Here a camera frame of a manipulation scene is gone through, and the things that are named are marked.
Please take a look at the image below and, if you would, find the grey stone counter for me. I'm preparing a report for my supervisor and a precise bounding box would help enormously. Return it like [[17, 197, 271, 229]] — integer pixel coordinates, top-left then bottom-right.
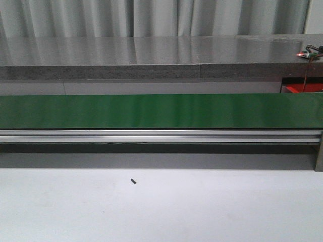
[[1, 34, 322, 80]]

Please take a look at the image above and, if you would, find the grey curtain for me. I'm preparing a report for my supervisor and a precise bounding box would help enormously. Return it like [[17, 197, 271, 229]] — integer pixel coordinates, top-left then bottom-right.
[[1, 1, 310, 38]]

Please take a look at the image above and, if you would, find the red black wire cable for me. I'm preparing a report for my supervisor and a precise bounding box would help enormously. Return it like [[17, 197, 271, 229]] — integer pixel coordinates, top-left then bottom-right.
[[302, 44, 323, 93]]

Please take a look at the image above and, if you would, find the red plastic tray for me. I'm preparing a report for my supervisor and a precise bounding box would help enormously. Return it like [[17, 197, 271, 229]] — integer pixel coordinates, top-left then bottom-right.
[[286, 83, 323, 93]]

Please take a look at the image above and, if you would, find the green conveyor belt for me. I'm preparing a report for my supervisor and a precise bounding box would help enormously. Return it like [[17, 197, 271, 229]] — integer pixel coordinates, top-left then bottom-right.
[[1, 93, 322, 129]]

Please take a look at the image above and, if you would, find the aluminium conveyor frame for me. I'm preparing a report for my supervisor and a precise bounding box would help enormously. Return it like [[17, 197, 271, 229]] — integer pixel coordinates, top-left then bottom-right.
[[1, 129, 322, 171]]

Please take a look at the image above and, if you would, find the small green circuit board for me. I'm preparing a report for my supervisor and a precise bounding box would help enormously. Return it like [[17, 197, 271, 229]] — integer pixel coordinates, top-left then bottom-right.
[[296, 50, 319, 59]]

